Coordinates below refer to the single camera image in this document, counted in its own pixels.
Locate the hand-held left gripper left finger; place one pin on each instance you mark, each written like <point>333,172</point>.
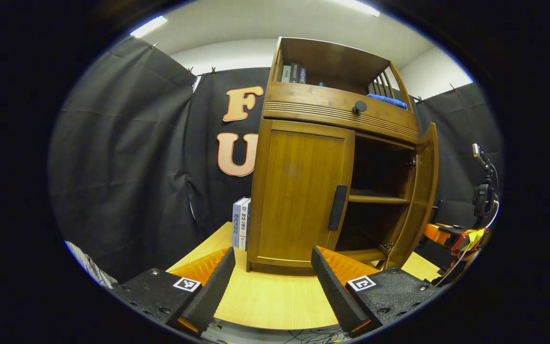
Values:
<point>215,291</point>

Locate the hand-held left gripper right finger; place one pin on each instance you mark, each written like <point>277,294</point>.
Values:
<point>334,291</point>

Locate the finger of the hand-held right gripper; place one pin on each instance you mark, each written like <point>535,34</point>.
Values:
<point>451,236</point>

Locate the wooden cabinet door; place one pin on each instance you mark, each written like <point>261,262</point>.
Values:
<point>299,191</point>
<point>423,191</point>

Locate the wooden double-door shoe cabinet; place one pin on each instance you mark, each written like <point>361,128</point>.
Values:
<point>332,62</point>

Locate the wooden inner cabinet shelf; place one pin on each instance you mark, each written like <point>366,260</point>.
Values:
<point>377,199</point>

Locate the white book with blue print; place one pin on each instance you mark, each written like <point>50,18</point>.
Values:
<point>244,227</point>

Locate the lavender book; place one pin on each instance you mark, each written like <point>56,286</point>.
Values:
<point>236,222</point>

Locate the person's striped clothing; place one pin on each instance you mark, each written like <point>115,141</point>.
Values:
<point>89,265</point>

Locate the blue folded towel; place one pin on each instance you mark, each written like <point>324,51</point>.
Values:
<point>387,100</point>

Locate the black round drawer knob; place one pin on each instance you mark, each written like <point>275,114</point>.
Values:
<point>359,107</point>

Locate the black backdrop cloth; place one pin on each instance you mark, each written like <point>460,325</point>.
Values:
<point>122,167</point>

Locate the wooden drawer with ribbed front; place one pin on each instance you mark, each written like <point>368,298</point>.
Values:
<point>303,102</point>

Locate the purple book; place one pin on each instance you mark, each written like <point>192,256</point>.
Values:
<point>302,75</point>

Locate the pale grey book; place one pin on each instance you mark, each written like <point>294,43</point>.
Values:
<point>285,74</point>

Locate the small ceiling light strip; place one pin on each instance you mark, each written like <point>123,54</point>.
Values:
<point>148,26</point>

